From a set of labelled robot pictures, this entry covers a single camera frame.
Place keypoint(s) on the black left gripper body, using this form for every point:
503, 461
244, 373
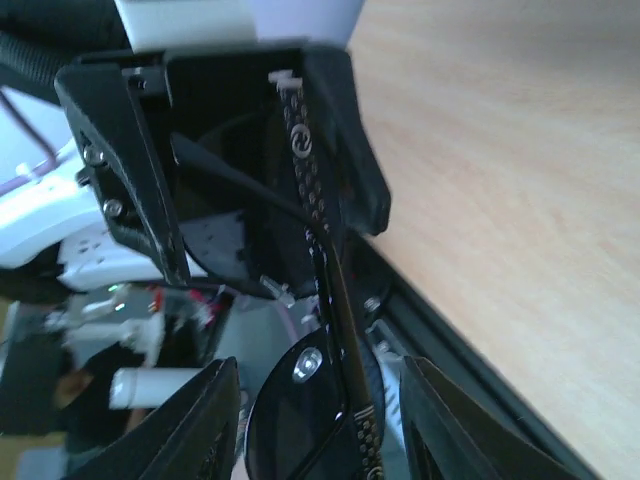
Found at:
192, 93

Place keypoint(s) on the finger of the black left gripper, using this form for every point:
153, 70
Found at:
106, 116
363, 190

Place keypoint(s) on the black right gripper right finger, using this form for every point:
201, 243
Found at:
450, 434

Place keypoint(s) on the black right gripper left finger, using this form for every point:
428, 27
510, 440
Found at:
191, 436

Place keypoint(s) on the black round sunglasses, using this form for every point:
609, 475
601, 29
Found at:
320, 300

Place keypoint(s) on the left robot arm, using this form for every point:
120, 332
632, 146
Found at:
54, 238

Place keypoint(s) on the black aluminium frame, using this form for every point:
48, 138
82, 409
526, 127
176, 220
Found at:
401, 323

